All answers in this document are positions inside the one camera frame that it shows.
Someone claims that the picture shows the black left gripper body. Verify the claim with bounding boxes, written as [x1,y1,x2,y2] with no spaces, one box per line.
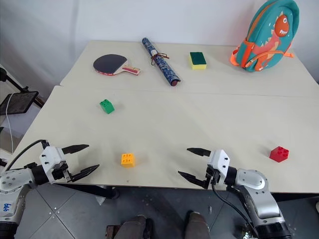
[51,161,74,184]

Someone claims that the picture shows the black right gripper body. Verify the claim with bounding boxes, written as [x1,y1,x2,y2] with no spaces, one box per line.
[204,165,225,189]

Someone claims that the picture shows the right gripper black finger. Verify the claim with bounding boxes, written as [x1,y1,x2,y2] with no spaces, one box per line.
[177,170,209,189]
[186,147,212,158]

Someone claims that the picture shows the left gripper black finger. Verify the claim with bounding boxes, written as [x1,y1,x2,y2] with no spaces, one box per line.
[71,164,100,183]
[61,144,90,155]

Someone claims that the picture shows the yellow toy brick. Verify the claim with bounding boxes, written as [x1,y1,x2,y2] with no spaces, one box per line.
[121,152,137,169]

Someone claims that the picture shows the dark brown rounded shape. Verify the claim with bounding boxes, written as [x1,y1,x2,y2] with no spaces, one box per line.
[184,211,210,239]
[106,215,154,239]

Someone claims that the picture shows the green toy brick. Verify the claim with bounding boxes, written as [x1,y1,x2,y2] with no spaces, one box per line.
[99,99,116,115]

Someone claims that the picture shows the red toy brick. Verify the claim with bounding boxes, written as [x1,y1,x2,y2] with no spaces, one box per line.
[269,146,290,163]

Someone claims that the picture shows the black tablet screen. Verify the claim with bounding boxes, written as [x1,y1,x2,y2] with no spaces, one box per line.
[0,91,39,116]

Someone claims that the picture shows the black table tennis paddle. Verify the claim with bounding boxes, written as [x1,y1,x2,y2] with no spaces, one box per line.
[93,54,142,77]

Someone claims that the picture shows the green and yellow sponge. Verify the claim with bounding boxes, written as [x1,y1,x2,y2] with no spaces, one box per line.
[189,51,207,70]

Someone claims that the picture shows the rolled blue patterned scroll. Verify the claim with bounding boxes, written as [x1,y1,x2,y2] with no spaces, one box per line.
[142,37,181,87]

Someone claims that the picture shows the teal dinosaur backpack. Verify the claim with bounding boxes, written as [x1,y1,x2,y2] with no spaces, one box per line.
[229,0,300,72]

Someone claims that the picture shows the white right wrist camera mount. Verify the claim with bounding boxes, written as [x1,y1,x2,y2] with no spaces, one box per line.
[207,149,231,180]

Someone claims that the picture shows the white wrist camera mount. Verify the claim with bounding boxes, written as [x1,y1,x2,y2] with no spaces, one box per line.
[39,146,69,184]
[207,149,231,180]

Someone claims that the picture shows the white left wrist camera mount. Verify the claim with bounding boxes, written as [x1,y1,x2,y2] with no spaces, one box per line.
[39,146,69,184]

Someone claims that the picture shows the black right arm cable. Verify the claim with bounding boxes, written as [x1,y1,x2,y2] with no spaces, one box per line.
[211,183,260,239]

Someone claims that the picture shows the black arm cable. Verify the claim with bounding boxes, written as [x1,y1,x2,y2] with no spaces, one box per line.
[4,139,50,172]
[211,183,260,239]

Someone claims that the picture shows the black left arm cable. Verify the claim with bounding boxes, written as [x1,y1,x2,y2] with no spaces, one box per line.
[4,139,50,172]

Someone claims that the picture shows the thin white cable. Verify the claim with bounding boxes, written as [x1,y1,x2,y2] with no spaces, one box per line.
[5,93,14,154]

